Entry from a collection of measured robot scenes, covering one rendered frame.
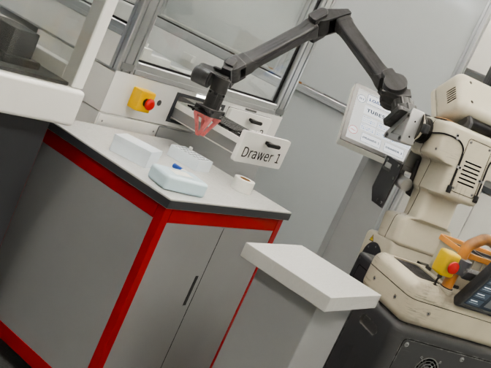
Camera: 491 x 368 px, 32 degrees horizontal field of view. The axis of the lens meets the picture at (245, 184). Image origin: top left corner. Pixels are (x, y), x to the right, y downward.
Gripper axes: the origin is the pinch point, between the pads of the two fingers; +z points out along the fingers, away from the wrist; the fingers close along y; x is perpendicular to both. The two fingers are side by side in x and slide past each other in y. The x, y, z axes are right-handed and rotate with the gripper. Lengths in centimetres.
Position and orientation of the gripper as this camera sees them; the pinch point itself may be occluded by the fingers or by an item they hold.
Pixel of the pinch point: (200, 133)
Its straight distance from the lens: 282.1
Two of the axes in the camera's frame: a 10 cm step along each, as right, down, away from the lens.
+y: -4.4, -0.2, -9.0
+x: 8.1, 4.2, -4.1
